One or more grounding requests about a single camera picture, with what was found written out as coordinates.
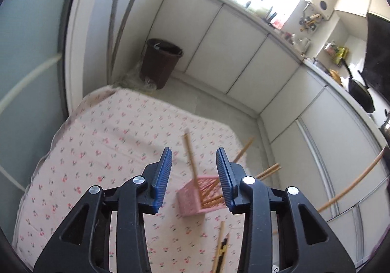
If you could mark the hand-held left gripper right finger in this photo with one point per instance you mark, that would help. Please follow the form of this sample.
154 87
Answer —
225 181

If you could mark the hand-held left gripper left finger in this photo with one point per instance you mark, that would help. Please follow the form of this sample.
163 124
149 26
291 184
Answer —
161 178

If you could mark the bundle of wooden chopsticks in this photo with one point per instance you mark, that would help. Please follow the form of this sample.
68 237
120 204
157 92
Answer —
190 163

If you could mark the pink perforated utensil holder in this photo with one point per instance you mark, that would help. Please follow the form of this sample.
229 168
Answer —
190 199

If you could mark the black gold-banded chopstick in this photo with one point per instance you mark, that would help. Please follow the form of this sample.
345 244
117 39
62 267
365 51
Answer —
223 256

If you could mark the cherry print tablecloth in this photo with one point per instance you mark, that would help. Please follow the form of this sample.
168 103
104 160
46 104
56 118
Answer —
91 154

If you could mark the crumpled clear plastic bag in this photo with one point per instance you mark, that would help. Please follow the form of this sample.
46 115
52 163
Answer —
134 81

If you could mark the brown trash bin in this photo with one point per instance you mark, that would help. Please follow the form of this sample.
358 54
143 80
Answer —
160 65

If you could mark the white kitchen cabinets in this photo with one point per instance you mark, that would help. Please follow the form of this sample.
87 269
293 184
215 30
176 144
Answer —
243 56

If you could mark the yellow pot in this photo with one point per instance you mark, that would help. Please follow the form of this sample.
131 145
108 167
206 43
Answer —
335 74

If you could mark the white kettle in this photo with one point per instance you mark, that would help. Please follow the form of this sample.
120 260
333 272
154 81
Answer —
305 45

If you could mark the black wok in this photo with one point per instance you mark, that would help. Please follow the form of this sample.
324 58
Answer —
361 93

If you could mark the steel stock pot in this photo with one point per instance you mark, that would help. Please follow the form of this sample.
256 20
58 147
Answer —
386 126

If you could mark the frosted glass sliding door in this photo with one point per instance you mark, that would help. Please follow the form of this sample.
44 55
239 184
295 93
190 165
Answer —
30 47

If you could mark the black range hood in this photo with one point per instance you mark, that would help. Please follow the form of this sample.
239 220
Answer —
379 53

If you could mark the wall rack with yellow packets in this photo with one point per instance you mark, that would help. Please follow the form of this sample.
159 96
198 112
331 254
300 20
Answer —
339 53

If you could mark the wall faucet pipes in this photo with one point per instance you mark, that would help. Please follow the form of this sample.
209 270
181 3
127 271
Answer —
307 24

